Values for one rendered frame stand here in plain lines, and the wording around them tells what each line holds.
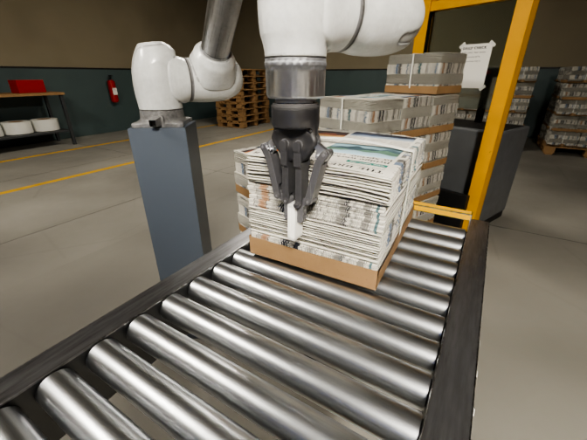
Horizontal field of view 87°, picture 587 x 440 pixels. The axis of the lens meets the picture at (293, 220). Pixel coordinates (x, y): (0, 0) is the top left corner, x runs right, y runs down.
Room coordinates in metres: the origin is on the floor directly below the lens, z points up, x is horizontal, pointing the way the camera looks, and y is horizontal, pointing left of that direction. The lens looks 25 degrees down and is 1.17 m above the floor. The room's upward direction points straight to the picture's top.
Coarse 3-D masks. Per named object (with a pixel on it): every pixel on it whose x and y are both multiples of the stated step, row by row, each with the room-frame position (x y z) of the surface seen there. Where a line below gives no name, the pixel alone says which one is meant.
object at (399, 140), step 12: (324, 132) 0.85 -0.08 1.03; (336, 132) 0.84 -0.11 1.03; (348, 132) 0.84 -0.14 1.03; (360, 132) 0.84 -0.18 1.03; (372, 132) 0.85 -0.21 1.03; (396, 144) 0.70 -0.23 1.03; (408, 144) 0.70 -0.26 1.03; (420, 144) 0.71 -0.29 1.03; (420, 156) 0.74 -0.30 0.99; (420, 168) 0.79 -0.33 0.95; (408, 192) 0.67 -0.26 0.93; (408, 204) 0.73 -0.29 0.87
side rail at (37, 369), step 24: (240, 240) 0.67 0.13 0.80; (192, 264) 0.57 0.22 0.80; (216, 264) 0.57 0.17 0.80; (168, 288) 0.48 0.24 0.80; (120, 312) 0.42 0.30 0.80; (144, 312) 0.42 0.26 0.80; (72, 336) 0.36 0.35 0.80; (96, 336) 0.36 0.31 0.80; (120, 336) 0.38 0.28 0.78; (48, 360) 0.32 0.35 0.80; (72, 360) 0.32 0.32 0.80; (0, 384) 0.28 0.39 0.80; (24, 384) 0.28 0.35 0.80; (96, 384) 0.34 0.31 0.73; (0, 408) 0.25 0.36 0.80; (24, 408) 0.27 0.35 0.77; (48, 432) 0.27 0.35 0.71
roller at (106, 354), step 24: (96, 360) 0.33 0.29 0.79; (120, 360) 0.32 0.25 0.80; (144, 360) 0.33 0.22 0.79; (120, 384) 0.29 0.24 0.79; (144, 384) 0.28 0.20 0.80; (168, 384) 0.28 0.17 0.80; (144, 408) 0.26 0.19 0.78; (168, 408) 0.25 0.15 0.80; (192, 408) 0.25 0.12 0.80; (168, 432) 0.23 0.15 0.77; (192, 432) 0.22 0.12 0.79; (216, 432) 0.22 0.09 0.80; (240, 432) 0.22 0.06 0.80
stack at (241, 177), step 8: (416, 136) 1.93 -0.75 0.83; (424, 136) 1.97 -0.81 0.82; (240, 152) 1.52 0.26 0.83; (248, 152) 1.51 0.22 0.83; (240, 160) 1.52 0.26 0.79; (240, 168) 1.53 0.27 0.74; (240, 176) 1.52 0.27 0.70; (240, 184) 1.54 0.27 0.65; (248, 184) 1.46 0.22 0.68; (416, 192) 1.96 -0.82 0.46; (240, 200) 1.54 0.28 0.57; (248, 200) 1.48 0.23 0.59; (240, 208) 1.56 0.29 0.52; (248, 208) 1.48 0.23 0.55; (240, 216) 1.55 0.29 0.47; (248, 216) 1.49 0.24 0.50; (248, 224) 1.49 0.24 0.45; (240, 232) 1.58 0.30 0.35
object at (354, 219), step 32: (256, 160) 0.59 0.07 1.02; (352, 160) 0.55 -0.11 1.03; (384, 160) 0.56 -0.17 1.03; (256, 192) 0.60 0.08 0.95; (320, 192) 0.53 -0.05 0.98; (352, 192) 0.50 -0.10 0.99; (384, 192) 0.47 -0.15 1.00; (256, 224) 0.60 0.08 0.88; (320, 224) 0.53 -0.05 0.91; (352, 224) 0.50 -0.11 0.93; (384, 224) 0.48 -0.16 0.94; (352, 256) 0.50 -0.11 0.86; (384, 256) 0.52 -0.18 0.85
